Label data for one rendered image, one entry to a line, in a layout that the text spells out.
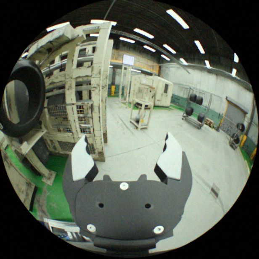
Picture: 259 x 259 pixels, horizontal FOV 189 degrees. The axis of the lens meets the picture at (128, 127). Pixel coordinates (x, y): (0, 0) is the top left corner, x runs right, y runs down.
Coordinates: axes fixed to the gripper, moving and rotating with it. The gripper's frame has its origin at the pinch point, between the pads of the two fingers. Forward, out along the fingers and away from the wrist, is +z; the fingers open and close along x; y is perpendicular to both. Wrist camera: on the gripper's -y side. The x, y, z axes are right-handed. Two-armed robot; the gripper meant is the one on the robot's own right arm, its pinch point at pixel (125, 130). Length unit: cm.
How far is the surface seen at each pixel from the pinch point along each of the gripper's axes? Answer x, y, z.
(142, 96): 81, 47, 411
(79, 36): -39, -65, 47
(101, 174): -43, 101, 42
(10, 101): -110, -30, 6
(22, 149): -77, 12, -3
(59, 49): -60, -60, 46
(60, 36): -50, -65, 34
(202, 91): 831, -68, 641
